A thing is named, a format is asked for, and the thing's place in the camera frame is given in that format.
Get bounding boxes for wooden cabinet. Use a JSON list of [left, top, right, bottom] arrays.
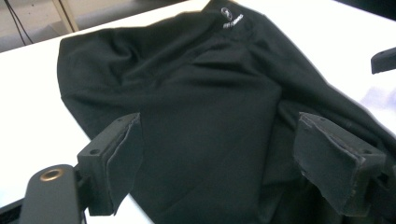
[[0, 0, 194, 53]]

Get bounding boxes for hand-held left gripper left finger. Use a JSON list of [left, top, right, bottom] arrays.
[[77, 112, 144, 217]]

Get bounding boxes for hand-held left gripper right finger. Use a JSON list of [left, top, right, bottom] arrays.
[[292, 111, 389, 217]]

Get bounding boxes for black pants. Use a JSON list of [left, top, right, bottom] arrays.
[[56, 0, 396, 224]]

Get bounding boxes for black hanging cable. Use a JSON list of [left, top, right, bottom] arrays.
[[3, 0, 35, 46]]

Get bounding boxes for white table cover sheet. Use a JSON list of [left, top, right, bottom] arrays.
[[0, 0, 396, 224]]

